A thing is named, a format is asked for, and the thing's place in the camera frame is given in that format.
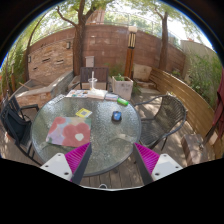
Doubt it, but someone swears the stone raised bed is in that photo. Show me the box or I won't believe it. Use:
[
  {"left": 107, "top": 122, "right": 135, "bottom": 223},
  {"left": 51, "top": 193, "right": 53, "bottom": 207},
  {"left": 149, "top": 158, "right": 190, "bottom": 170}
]
[{"left": 14, "top": 69, "right": 75, "bottom": 108}]

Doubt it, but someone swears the thin leaning tree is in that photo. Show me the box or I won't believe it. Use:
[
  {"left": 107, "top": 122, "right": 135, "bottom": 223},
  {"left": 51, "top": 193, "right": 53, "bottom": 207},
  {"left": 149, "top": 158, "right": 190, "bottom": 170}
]
[{"left": 23, "top": 13, "right": 48, "bottom": 83}]

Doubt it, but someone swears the floral print mouse pad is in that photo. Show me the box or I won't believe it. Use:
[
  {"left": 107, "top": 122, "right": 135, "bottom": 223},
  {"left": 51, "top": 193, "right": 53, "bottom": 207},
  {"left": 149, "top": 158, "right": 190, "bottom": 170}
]
[{"left": 45, "top": 116, "right": 92, "bottom": 148}]

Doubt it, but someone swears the small pale book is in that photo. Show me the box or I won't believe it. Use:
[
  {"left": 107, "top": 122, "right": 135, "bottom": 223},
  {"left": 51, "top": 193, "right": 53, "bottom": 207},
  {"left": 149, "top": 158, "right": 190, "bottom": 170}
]
[{"left": 104, "top": 93, "right": 120, "bottom": 102}]

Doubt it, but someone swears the straight slim tree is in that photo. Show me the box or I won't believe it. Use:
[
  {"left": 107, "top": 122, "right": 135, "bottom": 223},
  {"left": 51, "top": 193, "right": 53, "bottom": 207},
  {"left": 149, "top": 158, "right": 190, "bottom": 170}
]
[{"left": 146, "top": 3, "right": 178, "bottom": 73}]

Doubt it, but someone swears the blue computer mouse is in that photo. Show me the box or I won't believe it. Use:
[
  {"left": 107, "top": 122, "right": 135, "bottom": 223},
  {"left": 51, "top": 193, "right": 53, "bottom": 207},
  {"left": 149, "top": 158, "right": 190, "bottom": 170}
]
[{"left": 111, "top": 110, "right": 123, "bottom": 122}]

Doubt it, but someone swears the dark slatted wooden chair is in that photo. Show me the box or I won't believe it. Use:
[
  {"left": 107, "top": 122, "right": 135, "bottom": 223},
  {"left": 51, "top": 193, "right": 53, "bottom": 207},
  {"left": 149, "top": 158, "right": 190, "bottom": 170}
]
[{"left": 71, "top": 66, "right": 110, "bottom": 91}]

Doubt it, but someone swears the brown stone block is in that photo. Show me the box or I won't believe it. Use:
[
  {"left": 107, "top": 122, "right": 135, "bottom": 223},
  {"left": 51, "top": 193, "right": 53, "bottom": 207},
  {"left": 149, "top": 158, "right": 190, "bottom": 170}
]
[{"left": 181, "top": 133, "right": 216, "bottom": 166}]

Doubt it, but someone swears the green cylindrical tube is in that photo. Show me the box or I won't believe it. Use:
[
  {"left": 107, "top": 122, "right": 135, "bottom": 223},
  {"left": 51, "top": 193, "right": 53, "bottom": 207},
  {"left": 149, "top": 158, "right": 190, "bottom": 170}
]
[{"left": 116, "top": 97, "right": 129, "bottom": 107}]

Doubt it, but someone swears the white square planter with plant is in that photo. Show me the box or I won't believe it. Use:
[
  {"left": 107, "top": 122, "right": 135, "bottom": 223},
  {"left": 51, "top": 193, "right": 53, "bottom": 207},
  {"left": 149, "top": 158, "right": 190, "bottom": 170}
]
[{"left": 111, "top": 73, "right": 134, "bottom": 101}]

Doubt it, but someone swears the pale stone block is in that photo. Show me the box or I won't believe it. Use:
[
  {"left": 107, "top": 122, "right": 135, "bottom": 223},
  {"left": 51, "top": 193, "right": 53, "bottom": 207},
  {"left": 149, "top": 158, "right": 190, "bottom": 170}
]
[{"left": 133, "top": 63, "right": 153, "bottom": 83}]

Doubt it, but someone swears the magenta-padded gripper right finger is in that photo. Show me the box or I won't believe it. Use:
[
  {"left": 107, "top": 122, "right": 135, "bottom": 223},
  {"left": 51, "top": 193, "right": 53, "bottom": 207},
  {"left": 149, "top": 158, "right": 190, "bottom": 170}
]
[{"left": 133, "top": 142, "right": 184, "bottom": 185}]

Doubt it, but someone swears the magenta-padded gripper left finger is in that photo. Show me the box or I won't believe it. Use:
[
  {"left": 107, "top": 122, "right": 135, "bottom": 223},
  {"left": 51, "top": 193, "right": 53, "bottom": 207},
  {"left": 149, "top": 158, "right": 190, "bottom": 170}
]
[{"left": 39, "top": 142, "right": 93, "bottom": 185}]

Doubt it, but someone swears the black folding chair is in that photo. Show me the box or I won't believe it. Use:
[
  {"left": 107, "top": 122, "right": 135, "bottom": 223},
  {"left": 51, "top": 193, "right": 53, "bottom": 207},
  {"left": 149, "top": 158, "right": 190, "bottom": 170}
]
[{"left": 0, "top": 95, "right": 43, "bottom": 166}]

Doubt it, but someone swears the dark red patio umbrella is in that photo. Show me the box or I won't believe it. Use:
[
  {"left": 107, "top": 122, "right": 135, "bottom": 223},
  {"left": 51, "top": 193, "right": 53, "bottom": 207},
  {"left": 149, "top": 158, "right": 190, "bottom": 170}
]
[{"left": 203, "top": 68, "right": 224, "bottom": 144}]

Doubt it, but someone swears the wooden slatted fence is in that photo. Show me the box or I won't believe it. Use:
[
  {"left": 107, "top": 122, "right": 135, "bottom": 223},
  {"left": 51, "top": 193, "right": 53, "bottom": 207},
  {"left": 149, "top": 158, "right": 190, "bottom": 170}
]
[{"left": 149, "top": 68, "right": 224, "bottom": 158}]

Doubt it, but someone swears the large forked tree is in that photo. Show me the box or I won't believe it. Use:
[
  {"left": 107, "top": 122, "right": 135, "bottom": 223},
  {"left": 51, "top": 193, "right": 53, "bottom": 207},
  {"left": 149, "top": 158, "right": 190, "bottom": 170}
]
[{"left": 54, "top": 0, "right": 108, "bottom": 76}]

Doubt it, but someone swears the dark wicker metal chair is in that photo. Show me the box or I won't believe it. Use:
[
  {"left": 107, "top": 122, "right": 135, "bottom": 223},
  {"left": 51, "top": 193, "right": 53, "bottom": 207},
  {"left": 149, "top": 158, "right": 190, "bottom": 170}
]
[{"left": 134, "top": 94, "right": 188, "bottom": 151}]

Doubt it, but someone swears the grey wall box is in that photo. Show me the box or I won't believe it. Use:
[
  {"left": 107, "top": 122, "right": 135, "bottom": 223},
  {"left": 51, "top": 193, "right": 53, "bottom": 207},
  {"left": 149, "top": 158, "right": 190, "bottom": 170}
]
[{"left": 85, "top": 55, "right": 95, "bottom": 68}]

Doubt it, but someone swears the colourful printed magazine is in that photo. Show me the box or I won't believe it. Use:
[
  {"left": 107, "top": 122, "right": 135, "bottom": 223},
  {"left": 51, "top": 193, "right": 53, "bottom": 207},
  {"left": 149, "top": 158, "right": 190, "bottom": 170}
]
[{"left": 65, "top": 89, "right": 89, "bottom": 99}]

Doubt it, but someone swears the wooden garden lamp post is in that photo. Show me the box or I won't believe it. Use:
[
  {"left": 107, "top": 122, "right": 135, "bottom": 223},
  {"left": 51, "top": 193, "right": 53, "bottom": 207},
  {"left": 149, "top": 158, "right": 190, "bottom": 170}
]
[{"left": 123, "top": 25, "right": 138, "bottom": 78}]

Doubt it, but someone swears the yellow square card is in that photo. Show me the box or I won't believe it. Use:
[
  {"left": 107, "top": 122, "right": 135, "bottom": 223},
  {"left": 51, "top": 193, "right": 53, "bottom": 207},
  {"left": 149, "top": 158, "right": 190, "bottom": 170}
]
[{"left": 75, "top": 107, "right": 93, "bottom": 119}]

